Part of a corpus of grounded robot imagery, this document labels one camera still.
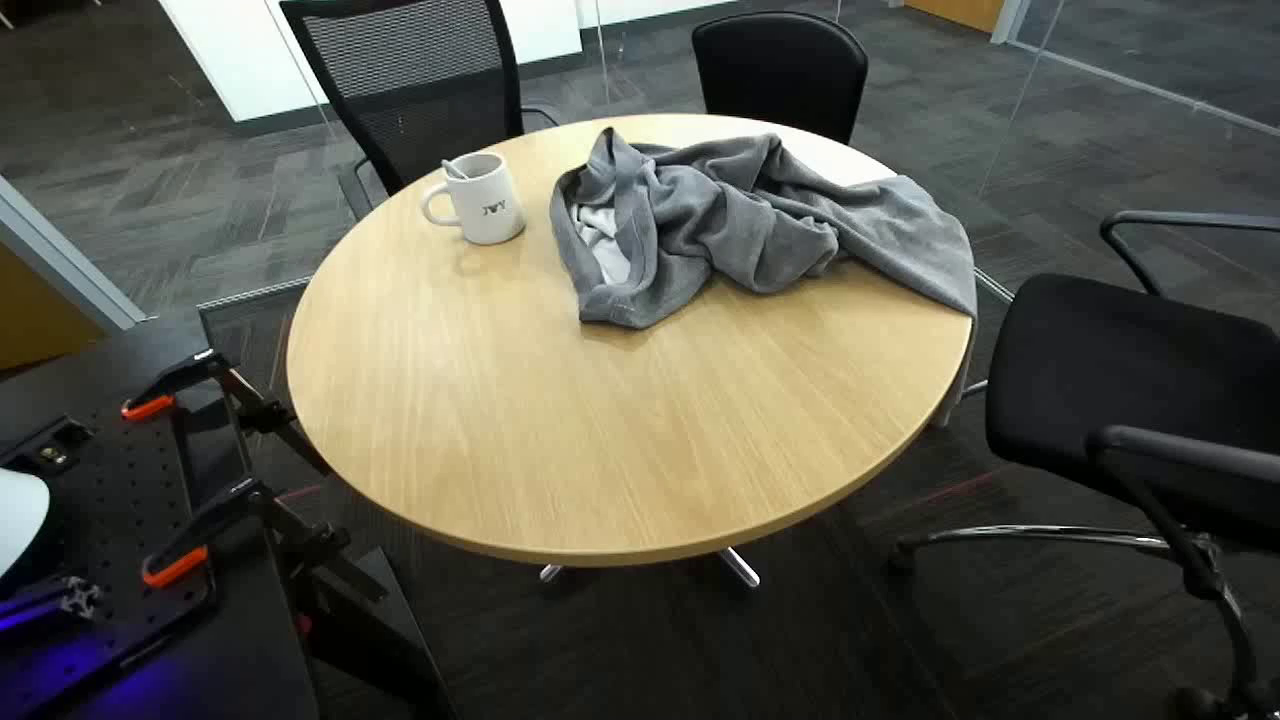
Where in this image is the grey crumpled cloth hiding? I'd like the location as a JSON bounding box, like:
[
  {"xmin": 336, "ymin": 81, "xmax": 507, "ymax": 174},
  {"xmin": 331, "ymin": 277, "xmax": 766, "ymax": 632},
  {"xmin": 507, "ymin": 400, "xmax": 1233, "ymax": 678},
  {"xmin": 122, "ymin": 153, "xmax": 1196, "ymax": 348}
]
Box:
[{"xmin": 550, "ymin": 122, "xmax": 980, "ymax": 331}]

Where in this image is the white printed mug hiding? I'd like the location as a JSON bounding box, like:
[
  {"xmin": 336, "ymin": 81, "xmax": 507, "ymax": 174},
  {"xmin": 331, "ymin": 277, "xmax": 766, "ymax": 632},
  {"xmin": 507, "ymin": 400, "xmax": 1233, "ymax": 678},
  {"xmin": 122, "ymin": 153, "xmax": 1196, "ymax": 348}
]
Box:
[{"xmin": 421, "ymin": 147, "xmax": 527, "ymax": 247}]

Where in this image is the metal table base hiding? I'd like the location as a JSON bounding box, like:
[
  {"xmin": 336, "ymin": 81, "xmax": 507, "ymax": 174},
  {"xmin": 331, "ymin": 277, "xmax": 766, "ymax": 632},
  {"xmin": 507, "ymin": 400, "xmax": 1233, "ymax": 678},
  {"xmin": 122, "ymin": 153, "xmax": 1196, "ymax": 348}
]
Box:
[{"xmin": 534, "ymin": 541, "xmax": 770, "ymax": 597}]

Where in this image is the black padded chair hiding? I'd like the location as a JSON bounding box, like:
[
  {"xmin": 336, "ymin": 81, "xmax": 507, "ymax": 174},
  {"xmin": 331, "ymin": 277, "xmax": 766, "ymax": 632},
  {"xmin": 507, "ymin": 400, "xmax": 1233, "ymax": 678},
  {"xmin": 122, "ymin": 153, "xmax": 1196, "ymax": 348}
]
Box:
[{"xmin": 688, "ymin": 10, "xmax": 873, "ymax": 147}]

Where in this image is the black mesh office chair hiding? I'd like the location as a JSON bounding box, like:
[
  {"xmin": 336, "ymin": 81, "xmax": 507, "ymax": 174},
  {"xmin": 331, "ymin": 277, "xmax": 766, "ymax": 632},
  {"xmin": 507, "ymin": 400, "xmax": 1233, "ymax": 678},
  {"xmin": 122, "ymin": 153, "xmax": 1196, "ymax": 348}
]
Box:
[{"xmin": 276, "ymin": 0, "xmax": 570, "ymax": 198}]

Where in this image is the black office chair with armrests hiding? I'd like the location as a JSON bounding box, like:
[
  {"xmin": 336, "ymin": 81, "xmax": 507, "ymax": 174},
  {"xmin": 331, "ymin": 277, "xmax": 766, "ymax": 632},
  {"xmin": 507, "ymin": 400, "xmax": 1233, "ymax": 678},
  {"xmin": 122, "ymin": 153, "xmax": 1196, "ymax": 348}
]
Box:
[{"xmin": 891, "ymin": 270, "xmax": 1280, "ymax": 720}]

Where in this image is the black robot mounting cart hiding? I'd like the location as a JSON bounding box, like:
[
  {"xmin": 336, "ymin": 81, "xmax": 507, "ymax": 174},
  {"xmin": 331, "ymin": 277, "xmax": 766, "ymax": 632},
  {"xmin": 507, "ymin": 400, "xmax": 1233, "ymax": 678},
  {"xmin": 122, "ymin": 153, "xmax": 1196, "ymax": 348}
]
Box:
[{"xmin": 0, "ymin": 312, "xmax": 457, "ymax": 720}]

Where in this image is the black chair armrest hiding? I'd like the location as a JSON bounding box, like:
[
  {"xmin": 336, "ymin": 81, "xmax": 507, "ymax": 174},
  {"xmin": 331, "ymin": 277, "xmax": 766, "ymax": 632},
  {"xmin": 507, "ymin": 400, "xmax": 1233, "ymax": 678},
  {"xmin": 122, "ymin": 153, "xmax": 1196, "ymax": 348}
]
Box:
[{"xmin": 1095, "ymin": 204, "xmax": 1280, "ymax": 301}]

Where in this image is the black clamp with orange handle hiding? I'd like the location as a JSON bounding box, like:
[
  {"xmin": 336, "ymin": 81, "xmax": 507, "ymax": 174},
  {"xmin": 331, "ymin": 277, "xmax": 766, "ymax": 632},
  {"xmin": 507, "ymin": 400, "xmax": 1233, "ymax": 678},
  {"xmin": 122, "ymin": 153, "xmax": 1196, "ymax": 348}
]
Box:
[
  {"xmin": 136, "ymin": 474, "xmax": 391, "ymax": 600},
  {"xmin": 115, "ymin": 343, "xmax": 331, "ymax": 472}
]

